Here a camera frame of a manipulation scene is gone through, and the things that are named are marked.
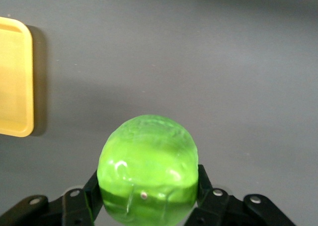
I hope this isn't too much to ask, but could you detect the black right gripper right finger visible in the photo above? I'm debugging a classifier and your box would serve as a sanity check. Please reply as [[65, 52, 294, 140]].
[[183, 164, 297, 226]]

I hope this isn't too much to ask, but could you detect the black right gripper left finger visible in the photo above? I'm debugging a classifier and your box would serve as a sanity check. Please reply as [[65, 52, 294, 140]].
[[0, 169, 104, 226]]

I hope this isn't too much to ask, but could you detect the green apple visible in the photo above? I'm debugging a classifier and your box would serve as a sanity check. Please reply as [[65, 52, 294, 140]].
[[96, 114, 200, 226]]

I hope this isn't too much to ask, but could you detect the yellow plastic tray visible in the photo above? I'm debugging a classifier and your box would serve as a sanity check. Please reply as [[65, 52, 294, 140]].
[[0, 16, 34, 138]]

